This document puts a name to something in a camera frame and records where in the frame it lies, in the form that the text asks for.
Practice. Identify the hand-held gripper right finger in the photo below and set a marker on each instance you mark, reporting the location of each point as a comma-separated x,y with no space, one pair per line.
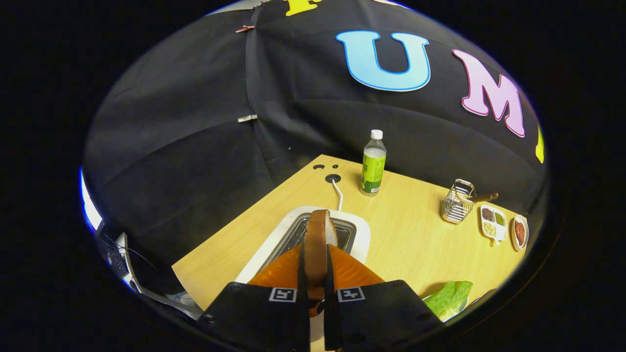
381,318

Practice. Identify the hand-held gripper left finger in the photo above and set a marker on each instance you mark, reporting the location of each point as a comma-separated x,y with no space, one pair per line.
259,318

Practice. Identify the green lettuce leaf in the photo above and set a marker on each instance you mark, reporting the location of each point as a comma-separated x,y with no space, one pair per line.
447,298

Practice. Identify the toasted bread slice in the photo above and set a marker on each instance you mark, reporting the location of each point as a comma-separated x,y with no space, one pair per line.
317,244

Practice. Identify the white toaster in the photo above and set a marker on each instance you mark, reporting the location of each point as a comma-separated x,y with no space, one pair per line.
361,234

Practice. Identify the pile of yellow beans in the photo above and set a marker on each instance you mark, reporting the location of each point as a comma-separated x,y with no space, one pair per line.
489,230

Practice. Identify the white divided dish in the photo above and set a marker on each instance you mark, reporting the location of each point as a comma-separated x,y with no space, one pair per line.
493,233

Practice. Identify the white edged dark device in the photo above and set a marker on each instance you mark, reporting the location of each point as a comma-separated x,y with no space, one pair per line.
122,264

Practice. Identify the pile of dark beans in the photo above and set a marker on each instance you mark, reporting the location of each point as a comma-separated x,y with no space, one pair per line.
487,214

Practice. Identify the green label water bottle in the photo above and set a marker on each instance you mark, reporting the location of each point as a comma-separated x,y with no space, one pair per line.
373,168

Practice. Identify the pile of green beans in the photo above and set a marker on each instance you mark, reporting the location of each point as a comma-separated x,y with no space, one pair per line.
500,218

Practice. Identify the white oval plate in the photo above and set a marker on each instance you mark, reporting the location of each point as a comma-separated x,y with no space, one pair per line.
512,234

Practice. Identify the red meat strips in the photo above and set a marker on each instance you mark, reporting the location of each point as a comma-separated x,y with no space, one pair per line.
519,232

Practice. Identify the black backdrop cloth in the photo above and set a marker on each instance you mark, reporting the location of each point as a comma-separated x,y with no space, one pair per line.
195,146

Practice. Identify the silver cloth clip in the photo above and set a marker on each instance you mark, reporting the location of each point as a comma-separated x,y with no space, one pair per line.
247,118

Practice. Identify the pink cloth clip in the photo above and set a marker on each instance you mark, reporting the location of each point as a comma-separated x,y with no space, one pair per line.
244,28

